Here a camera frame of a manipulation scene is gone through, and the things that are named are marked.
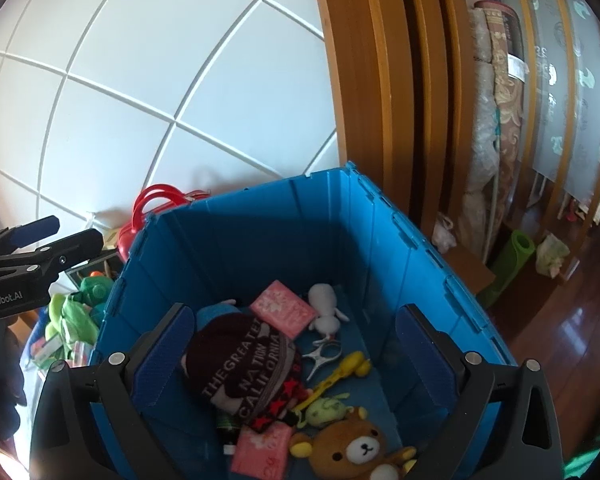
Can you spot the pink packet in crate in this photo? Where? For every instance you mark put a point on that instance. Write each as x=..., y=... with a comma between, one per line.
x=281, y=308

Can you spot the green yoga mat roll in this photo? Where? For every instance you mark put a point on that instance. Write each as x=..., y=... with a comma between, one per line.
x=512, y=258

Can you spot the blue plastic crate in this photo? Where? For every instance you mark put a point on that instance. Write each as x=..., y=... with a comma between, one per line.
x=332, y=227

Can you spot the small green plush keychain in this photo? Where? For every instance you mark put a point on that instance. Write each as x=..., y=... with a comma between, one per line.
x=324, y=411

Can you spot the brown teddy bear plush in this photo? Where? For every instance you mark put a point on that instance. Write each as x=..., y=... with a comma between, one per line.
x=353, y=448

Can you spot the rolled carpet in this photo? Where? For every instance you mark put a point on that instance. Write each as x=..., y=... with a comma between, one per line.
x=500, y=75

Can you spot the white plush figure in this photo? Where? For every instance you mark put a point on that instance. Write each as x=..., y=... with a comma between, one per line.
x=322, y=298

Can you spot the pink packet near bear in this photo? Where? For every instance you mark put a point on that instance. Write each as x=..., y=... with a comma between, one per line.
x=262, y=456

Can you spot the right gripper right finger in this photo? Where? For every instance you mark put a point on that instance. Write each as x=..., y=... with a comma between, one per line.
x=432, y=353

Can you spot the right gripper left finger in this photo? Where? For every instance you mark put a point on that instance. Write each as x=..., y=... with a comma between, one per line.
x=157, y=354

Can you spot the red mini suitcase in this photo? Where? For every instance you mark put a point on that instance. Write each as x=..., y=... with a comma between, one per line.
x=155, y=199

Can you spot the green plush frog toy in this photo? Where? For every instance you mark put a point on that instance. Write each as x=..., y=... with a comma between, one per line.
x=74, y=320

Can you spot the yellow giraffe toy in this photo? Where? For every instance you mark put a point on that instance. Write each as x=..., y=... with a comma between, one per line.
x=355, y=363

